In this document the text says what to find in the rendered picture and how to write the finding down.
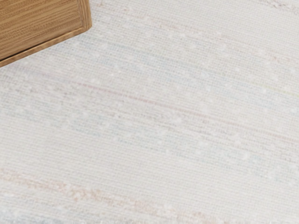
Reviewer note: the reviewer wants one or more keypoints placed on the wooden drawer cabinet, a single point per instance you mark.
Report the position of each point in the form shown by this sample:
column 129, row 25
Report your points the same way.
column 35, row 23

